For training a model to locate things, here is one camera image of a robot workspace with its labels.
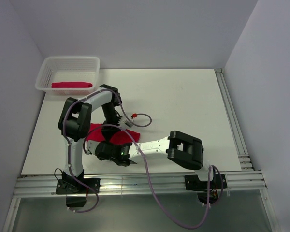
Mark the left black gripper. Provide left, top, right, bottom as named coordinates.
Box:
left=101, top=102, right=125, bottom=142

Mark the red t shirt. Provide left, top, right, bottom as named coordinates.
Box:
left=86, top=123, right=141, bottom=145
left=51, top=82, right=93, bottom=88

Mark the white plastic basket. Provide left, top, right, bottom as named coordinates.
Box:
left=35, top=56, right=100, bottom=95

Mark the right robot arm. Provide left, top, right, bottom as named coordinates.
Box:
left=87, top=130, right=227, bottom=192

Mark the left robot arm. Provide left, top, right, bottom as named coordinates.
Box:
left=58, top=84, right=122, bottom=193

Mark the rolled red t shirt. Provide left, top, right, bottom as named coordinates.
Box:
left=51, top=82, right=93, bottom=88

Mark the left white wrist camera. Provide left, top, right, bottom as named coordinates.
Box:
left=119, top=117, right=133, bottom=129

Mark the aluminium front rail frame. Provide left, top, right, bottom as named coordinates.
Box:
left=2, top=169, right=281, bottom=232

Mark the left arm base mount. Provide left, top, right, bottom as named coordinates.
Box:
left=55, top=176, right=100, bottom=209

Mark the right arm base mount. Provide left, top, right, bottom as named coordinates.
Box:
left=184, top=173, right=228, bottom=204

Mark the aluminium right rail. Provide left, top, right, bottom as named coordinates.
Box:
left=214, top=69, right=254, bottom=171

